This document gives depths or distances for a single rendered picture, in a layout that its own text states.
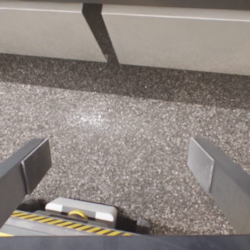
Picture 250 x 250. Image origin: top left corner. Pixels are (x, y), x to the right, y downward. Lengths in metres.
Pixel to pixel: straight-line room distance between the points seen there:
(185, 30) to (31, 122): 0.79
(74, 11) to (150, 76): 0.53
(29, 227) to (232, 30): 0.65
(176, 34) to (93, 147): 0.59
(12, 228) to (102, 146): 0.42
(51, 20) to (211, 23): 0.30
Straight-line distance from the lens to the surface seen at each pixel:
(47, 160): 0.17
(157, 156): 0.80
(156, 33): 0.40
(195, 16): 0.36
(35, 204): 0.92
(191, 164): 0.16
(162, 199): 0.83
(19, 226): 0.64
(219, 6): 0.37
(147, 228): 0.73
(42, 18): 0.45
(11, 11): 0.47
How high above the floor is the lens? 0.80
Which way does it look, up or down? 81 degrees down
